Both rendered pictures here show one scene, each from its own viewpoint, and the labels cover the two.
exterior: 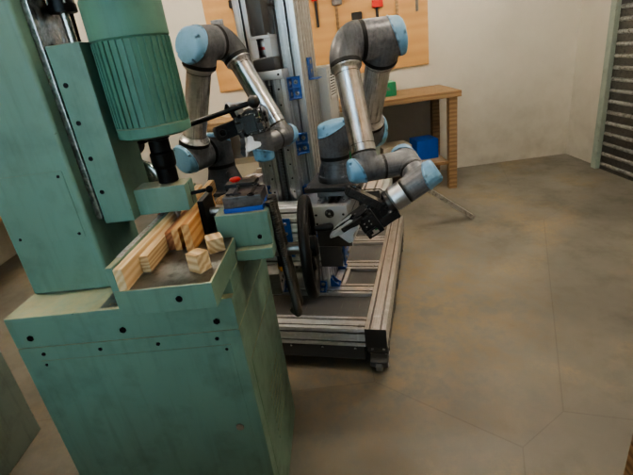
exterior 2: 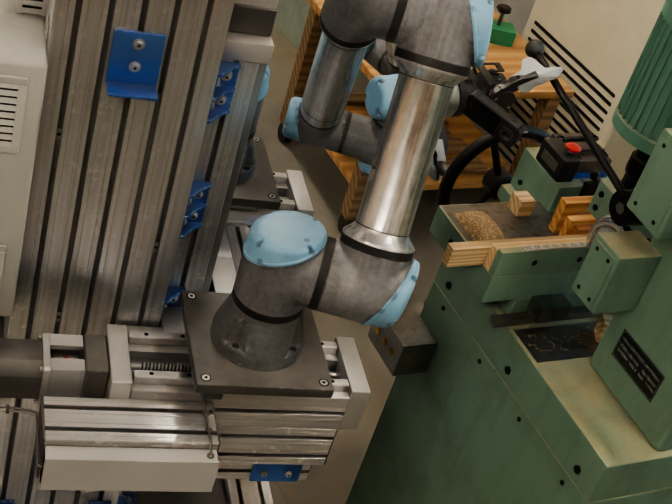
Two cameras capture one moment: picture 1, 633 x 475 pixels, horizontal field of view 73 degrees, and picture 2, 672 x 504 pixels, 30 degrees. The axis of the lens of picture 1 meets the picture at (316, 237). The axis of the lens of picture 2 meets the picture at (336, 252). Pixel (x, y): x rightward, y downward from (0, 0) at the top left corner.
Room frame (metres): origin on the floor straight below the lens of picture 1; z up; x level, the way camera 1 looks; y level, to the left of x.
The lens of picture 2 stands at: (2.76, 1.60, 2.14)
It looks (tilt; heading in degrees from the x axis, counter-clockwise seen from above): 35 degrees down; 230
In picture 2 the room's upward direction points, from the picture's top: 18 degrees clockwise
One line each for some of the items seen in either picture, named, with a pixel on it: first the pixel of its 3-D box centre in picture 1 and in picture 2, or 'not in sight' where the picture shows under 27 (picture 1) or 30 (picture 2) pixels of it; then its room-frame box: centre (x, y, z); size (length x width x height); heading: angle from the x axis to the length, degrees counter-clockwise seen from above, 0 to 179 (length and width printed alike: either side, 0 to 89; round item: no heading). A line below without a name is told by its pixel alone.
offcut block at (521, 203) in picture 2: not in sight; (521, 203); (1.22, 0.22, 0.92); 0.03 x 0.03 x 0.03; 87
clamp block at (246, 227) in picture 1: (248, 220); (562, 184); (1.08, 0.17, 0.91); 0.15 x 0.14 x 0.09; 175
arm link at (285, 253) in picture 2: (216, 147); (284, 260); (1.82, 0.36, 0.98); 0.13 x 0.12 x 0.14; 145
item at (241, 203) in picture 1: (244, 193); (572, 153); (1.08, 0.17, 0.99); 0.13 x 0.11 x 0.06; 175
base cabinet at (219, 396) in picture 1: (187, 386); (533, 493); (1.12, 0.48, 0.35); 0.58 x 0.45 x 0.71; 85
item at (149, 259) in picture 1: (186, 216); (583, 245); (1.17, 0.36, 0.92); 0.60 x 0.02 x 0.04; 175
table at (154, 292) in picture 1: (220, 238); (576, 228); (1.08, 0.26, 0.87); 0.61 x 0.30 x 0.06; 175
